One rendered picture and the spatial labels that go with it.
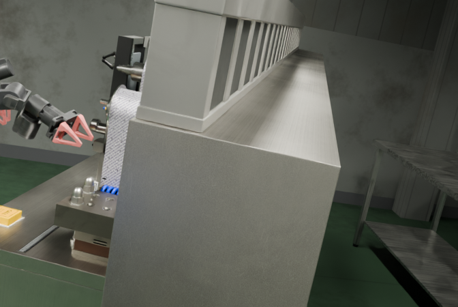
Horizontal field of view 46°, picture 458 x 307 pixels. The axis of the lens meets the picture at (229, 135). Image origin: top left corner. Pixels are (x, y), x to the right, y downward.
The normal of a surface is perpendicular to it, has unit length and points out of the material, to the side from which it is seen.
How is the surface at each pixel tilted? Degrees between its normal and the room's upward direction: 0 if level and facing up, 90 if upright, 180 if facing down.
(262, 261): 90
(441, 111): 90
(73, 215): 90
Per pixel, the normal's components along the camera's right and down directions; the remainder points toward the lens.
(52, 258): 0.18, -0.96
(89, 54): 0.14, 0.24
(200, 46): -0.16, 0.18
